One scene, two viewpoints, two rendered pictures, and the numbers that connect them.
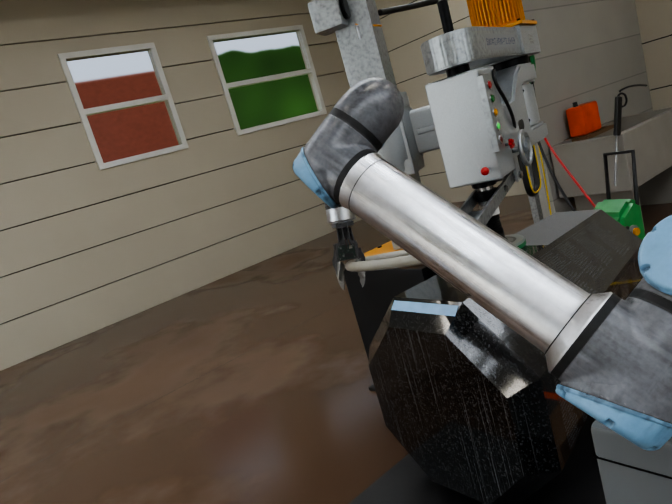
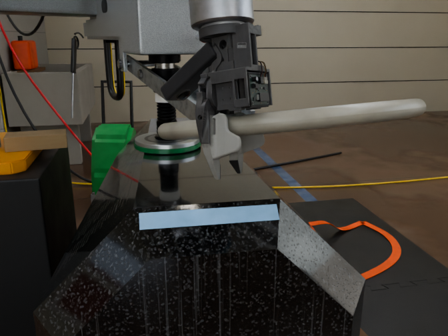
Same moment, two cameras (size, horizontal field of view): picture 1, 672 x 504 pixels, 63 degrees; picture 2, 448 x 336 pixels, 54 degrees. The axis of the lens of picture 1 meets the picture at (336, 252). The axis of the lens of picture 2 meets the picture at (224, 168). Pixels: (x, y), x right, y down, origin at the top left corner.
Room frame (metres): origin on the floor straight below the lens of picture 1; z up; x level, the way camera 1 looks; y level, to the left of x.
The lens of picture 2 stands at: (1.43, 0.54, 1.16)
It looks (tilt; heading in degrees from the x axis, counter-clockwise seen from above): 17 degrees down; 296
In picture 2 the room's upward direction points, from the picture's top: straight up
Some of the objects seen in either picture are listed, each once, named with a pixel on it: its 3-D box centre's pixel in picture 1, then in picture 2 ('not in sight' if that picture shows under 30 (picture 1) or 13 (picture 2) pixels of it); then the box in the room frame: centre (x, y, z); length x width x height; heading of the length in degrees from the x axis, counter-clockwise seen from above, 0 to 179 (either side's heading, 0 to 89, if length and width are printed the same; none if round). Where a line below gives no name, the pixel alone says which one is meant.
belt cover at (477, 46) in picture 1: (483, 53); not in sight; (2.49, -0.86, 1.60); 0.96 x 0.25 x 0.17; 143
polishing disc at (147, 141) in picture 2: (497, 243); (167, 139); (2.21, -0.65, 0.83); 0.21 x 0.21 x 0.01
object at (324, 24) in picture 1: (330, 14); not in sight; (2.83, -0.30, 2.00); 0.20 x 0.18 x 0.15; 37
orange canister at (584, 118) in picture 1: (586, 117); (26, 54); (4.96, -2.50, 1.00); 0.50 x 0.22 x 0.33; 126
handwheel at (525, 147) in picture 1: (516, 149); not in sight; (2.24, -0.82, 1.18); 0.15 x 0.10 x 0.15; 143
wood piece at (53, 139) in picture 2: not in sight; (37, 140); (2.68, -0.53, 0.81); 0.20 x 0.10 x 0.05; 45
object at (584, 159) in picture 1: (627, 172); (58, 111); (4.86, -2.72, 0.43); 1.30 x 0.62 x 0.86; 126
